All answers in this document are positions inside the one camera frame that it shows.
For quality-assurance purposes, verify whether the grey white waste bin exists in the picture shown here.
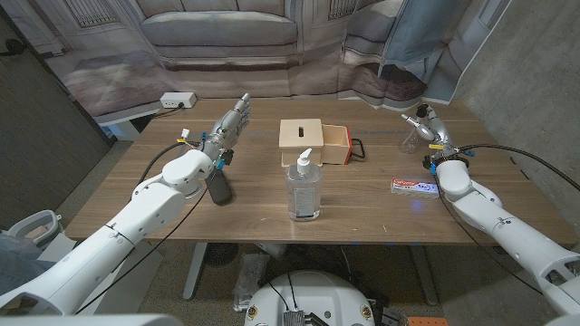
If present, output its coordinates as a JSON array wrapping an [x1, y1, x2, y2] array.
[[6, 209, 63, 250]]

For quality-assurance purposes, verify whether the printed living room backdrop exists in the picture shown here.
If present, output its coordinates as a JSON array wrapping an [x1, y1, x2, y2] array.
[[26, 0, 513, 120]]

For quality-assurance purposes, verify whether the wooden drawer with red front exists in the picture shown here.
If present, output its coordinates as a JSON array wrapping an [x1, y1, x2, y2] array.
[[321, 124, 353, 166]]

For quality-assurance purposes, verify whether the orange box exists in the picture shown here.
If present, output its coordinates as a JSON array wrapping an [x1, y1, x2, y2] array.
[[407, 316, 450, 326]]

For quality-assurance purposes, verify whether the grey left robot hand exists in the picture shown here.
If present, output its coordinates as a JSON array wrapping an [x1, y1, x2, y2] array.
[[198, 92, 252, 159]]

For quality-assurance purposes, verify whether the white power strip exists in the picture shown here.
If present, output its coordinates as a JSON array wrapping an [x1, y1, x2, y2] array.
[[159, 91, 198, 110]]

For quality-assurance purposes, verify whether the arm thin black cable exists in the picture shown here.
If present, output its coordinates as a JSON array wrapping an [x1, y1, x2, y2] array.
[[74, 172, 217, 316], [430, 172, 544, 296]]

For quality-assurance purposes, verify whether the grey table leg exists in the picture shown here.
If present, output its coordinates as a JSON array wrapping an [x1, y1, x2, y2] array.
[[182, 243, 208, 302], [410, 244, 440, 307]]

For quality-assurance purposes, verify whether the white low shelf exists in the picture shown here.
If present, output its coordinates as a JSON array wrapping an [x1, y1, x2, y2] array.
[[94, 108, 162, 142]]

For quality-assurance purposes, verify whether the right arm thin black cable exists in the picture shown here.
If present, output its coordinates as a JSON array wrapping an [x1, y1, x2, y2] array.
[[430, 172, 544, 296]]

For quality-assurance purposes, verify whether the clear plastic bag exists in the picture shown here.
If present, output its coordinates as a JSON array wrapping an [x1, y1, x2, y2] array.
[[233, 252, 271, 312]]

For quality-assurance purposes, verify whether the blue grey bag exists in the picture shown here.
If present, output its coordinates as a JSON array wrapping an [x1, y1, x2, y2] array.
[[0, 230, 51, 295]]

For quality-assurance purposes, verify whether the black round floor fan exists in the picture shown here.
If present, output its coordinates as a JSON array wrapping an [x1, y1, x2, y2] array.
[[203, 243, 240, 267]]

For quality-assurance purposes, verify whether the right arm thick black cable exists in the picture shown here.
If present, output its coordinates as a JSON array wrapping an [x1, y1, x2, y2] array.
[[455, 142, 580, 192]]

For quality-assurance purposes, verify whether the light wooden drawer box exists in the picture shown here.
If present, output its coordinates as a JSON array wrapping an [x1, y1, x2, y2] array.
[[278, 118, 325, 168]]

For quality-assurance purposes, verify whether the left arm thick black cable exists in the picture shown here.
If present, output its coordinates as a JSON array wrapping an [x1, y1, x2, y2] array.
[[137, 141, 198, 186]]

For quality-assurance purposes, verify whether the clear dispenser bottle black cap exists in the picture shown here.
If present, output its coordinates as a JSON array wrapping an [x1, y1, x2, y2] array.
[[398, 103, 430, 155]]

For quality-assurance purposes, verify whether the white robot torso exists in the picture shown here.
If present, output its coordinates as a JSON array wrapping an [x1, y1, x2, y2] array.
[[243, 270, 376, 326]]

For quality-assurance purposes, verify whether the dark grey partition panel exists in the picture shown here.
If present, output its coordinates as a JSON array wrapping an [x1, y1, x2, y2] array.
[[0, 8, 114, 227]]

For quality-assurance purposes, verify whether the red white toothpaste box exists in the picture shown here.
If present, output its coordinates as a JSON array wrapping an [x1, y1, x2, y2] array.
[[390, 177, 441, 200]]

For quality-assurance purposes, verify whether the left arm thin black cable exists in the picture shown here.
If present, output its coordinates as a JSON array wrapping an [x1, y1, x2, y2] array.
[[74, 172, 217, 316]]

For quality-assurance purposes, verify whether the arm thick black cable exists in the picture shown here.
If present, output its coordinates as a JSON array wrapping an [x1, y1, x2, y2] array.
[[455, 142, 580, 192], [137, 141, 198, 186]]

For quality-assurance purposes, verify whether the clear hand sanitizer pump bottle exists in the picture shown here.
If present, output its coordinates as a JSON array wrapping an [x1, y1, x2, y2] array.
[[285, 148, 324, 223]]

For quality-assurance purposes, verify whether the black drawer pull loop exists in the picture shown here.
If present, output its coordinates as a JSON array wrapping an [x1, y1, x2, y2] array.
[[349, 138, 367, 160]]

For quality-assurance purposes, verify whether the black oblong case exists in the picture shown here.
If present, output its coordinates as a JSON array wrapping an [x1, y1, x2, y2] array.
[[204, 167, 234, 206]]

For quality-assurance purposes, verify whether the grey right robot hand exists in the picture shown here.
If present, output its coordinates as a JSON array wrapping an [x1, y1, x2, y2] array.
[[401, 103, 454, 158]]

